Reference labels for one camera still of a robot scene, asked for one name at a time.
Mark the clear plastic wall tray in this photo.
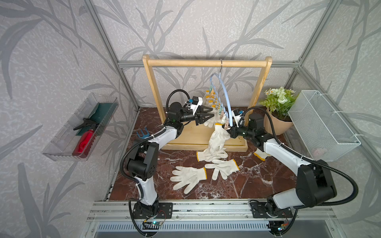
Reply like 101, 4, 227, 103
42, 93, 119, 162

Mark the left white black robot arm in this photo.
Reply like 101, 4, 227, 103
120, 99, 214, 213

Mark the white wire basket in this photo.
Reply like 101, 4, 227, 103
288, 90, 361, 162

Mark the wooden hanging rack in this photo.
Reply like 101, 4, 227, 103
142, 55, 273, 151

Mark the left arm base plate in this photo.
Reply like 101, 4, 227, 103
133, 201, 173, 219

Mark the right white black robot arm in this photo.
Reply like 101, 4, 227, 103
229, 110, 359, 214

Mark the blue clip hanger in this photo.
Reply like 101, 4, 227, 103
209, 59, 233, 125

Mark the white glove far left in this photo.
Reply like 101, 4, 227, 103
170, 166, 207, 194

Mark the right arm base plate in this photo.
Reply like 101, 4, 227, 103
249, 200, 293, 219

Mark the potted white flower plant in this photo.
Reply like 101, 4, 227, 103
260, 87, 297, 136

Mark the blue hand rake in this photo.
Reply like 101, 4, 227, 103
137, 127, 151, 139

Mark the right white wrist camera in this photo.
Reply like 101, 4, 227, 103
233, 109, 244, 128

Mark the white glove under pile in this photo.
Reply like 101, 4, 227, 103
205, 159, 240, 180

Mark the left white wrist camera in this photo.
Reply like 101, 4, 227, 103
189, 96, 203, 115

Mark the red spray bottle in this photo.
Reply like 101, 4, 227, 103
72, 118, 99, 159

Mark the green trowel in tray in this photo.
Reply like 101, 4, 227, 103
76, 103, 113, 136

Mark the white glove clipped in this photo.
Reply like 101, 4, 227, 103
204, 90, 215, 104
208, 123, 230, 154

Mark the aluminium front rail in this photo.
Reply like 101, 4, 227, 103
86, 199, 337, 222

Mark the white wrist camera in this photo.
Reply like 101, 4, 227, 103
233, 109, 244, 128
189, 96, 203, 115

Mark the yellow patterned glove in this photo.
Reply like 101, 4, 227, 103
254, 148, 271, 161

